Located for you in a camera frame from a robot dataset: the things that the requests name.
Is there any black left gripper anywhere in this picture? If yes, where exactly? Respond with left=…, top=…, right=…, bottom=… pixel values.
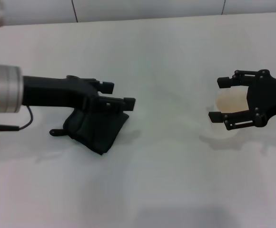
left=22, top=75, right=137, bottom=114

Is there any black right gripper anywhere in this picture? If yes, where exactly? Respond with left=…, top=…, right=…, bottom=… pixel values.
left=208, top=69, right=276, bottom=132

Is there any dark blue rag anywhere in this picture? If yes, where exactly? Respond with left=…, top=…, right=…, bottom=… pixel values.
left=49, top=110, right=130, bottom=156

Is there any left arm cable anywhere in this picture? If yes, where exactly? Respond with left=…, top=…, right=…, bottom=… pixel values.
left=0, top=105, right=34, bottom=132

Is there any white paper cup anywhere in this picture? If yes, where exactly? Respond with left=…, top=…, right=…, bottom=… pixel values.
left=210, top=91, right=250, bottom=140

